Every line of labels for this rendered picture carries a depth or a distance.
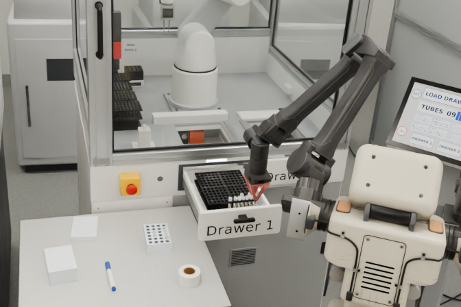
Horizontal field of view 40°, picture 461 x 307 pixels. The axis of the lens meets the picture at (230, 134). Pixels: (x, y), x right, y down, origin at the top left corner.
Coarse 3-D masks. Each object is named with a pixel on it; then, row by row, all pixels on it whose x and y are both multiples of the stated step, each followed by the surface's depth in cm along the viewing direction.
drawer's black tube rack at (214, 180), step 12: (204, 180) 233; (216, 180) 234; (228, 180) 234; (240, 180) 235; (204, 192) 226; (216, 192) 226; (228, 192) 226; (240, 192) 227; (204, 204) 225; (240, 204) 225
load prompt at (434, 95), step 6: (426, 90) 260; (432, 90) 259; (438, 90) 258; (426, 96) 259; (432, 96) 258; (438, 96) 257; (444, 96) 256; (450, 96) 255; (456, 96) 254; (438, 102) 256; (444, 102) 255; (450, 102) 254; (456, 102) 254
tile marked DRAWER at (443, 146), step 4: (440, 140) 251; (440, 144) 250; (444, 144) 250; (448, 144) 249; (452, 144) 249; (436, 148) 250; (440, 148) 250; (444, 148) 249; (448, 148) 249; (452, 148) 248; (456, 148) 248; (460, 148) 247; (444, 152) 249; (448, 152) 248; (452, 152) 248; (456, 152) 247; (460, 152) 246; (456, 156) 246
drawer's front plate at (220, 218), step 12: (276, 204) 216; (204, 216) 208; (216, 216) 209; (228, 216) 211; (252, 216) 213; (264, 216) 215; (276, 216) 216; (204, 228) 210; (216, 228) 212; (228, 228) 213; (252, 228) 216; (264, 228) 217; (276, 228) 219; (204, 240) 212
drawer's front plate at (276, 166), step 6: (318, 156) 251; (270, 162) 245; (276, 162) 246; (282, 162) 246; (270, 168) 246; (276, 168) 247; (282, 168) 248; (270, 174) 247; (276, 174) 248; (276, 180) 249; (282, 180) 250; (288, 180) 251; (294, 180) 252
